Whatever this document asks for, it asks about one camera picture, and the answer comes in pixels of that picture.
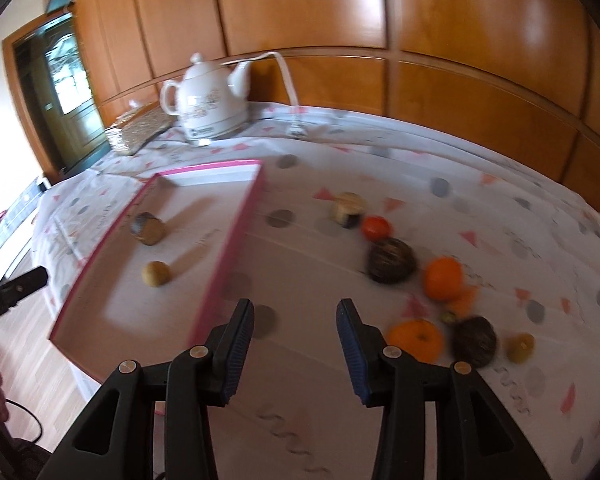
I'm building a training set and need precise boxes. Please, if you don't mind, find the brown and dark kiwi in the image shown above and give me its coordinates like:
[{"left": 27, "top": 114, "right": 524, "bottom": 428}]
[{"left": 129, "top": 212, "right": 167, "bottom": 246}]

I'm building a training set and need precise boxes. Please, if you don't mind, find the orange tangerine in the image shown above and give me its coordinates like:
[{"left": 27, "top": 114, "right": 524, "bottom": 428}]
[
  {"left": 424, "top": 256, "right": 465, "bottom": 302},
  {"left": 387, "top": 319, "right": 444, "bottom": 362}
]

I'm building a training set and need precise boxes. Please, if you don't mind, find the woven straw tissue box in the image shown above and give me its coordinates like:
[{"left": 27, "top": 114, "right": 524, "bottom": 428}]
[{"left": 105, "top": 100, "right": 173, "bottom": 156}]

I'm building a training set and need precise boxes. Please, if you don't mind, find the black cable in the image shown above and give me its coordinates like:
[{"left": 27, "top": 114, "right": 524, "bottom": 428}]
[{"left": 4, "top": 399, "right": 46, "bottom": 443}]

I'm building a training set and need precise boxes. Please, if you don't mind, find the cream and dark cut fruit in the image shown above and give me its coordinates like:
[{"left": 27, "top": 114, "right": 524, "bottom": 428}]
[{"left": 330, "top": 192, "right": 367, "bottom": 229}]

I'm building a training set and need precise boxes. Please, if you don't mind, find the pink-edged white cardboard box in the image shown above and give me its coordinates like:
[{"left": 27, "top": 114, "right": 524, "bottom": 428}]
[{"left": 48, "top": 159, "right": 267, "bottom": 385}]

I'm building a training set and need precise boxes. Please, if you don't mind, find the dark wrinkled passion fruit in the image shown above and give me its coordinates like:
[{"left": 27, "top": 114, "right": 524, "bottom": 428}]
[
  {"left": 453, "top": 316, "right": 498, "bottom": 368},
  {"left": 367, "top": 238, "right": 417, "bottom": 284}
]

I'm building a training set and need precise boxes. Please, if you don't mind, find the white power cable with plug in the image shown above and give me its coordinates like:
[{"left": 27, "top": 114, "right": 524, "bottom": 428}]
[{"left": 222, "top": 51, "right": 308, "bottom": 140}]

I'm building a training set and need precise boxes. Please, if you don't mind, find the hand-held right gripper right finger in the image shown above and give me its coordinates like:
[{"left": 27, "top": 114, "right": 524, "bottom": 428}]
[{"left": 335, "top": 299, "right": 551, "bottom": 480}]

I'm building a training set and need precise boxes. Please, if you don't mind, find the white ceramic electric kettle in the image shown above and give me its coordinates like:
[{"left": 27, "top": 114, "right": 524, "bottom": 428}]
[{"left": 160, "top": 53, "right": 253, "bottom": 146}]

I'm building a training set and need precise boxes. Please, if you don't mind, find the small red tomato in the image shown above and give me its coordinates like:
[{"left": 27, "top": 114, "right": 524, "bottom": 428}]
[{"left": 361, "top": 215, "right": 394, "bottom": 241}]

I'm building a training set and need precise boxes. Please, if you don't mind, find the orange peel piece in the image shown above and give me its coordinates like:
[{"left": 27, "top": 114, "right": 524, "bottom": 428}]
[{"left": 447, "top": 286, "right": 481, "bottom": 317}]

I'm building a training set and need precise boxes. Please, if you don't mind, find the small tan round fruit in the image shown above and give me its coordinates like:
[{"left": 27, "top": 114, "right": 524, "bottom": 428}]
[{"left": 142, "top": 260, "right": 172, "bottom": 288}]

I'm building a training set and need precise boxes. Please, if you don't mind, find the white patterned tablecloth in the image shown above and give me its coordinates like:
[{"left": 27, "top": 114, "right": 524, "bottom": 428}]
[{"left": 30, "top": 102, "right": 600, "bottom": 480}]

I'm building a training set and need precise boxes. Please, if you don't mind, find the white radiator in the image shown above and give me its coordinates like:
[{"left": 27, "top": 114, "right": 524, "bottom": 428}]
[{"left": 0, "top": 175, "right": 48, "bottom": 283}]

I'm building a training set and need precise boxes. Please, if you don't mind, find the wooden panelled wardrobe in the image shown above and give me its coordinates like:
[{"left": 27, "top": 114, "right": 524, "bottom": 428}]
[{"left": 72, "top": 0, "right": 600, "bottom": 201}]

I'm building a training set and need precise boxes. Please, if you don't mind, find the wooden framed glass door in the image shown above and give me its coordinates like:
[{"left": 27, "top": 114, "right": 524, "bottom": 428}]
[{"left": 2, "top": 9, "right": 107, "bottom": 186}]

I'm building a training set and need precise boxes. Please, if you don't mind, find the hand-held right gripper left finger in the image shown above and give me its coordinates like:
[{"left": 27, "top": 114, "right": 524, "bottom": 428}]
[{"left": 37, "top": 298, "right": 255, "bottom": 480}]

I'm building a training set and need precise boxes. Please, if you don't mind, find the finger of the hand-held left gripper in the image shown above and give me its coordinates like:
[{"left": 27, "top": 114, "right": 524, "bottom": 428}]
[{"left": 0, "top": 267, "right": 49, "bottom": 332}]

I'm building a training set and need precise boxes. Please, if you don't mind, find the olive green round fruit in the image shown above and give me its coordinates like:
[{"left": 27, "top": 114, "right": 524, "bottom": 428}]
[{"left": 508, "top": 333, "right": 536, "bottom": 364}]

